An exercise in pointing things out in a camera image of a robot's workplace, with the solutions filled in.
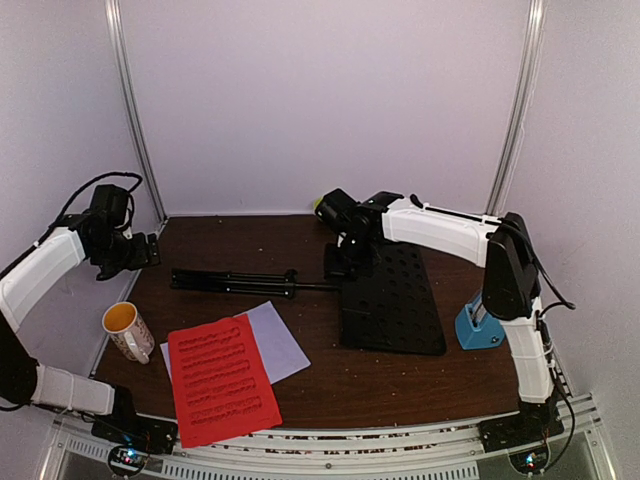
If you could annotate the patterned white mug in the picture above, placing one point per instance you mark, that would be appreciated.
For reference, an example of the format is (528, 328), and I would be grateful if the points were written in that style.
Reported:
(125, 326)

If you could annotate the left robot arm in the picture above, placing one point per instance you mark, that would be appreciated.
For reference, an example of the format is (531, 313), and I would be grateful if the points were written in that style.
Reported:
(100, 235)

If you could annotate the lavender paper sheet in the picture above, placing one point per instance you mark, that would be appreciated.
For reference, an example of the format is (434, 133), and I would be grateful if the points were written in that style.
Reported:
(280, 345)

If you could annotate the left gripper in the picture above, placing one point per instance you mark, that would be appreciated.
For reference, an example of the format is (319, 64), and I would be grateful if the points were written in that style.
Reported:
(141, 258)

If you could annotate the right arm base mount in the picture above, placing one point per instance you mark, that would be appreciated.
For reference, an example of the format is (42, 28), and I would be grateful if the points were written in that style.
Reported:
(524, 438)

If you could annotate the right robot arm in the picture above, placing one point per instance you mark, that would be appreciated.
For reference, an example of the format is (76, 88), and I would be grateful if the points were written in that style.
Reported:
(501, 246)

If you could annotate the blue metronome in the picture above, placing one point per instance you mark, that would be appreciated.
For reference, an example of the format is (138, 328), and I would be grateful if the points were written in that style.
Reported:
(476, 328)

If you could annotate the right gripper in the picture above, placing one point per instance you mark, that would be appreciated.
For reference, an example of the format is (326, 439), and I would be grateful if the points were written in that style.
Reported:
(332, 268)

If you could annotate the right aluminium frame post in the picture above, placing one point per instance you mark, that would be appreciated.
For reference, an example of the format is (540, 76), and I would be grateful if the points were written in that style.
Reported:
(524, 92)

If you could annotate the front aluminium rail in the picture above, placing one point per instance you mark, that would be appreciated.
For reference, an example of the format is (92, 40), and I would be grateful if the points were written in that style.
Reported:
(444, 450)

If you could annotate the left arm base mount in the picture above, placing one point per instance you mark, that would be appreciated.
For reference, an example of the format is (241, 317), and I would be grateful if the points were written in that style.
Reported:
(132, 450)

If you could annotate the black music stand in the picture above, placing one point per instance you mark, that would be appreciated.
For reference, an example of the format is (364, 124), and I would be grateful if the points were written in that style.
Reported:
(386, 306)

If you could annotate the left aluminium frame post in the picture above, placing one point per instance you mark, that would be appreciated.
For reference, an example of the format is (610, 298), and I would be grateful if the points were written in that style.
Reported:
(118, 42)

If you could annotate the red sheet music paper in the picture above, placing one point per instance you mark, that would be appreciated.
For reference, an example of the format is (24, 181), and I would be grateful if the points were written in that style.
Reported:
(220, 386)

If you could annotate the aluminium frame post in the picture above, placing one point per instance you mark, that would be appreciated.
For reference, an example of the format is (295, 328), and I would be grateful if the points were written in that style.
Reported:
(118, 42)
(524, 92)

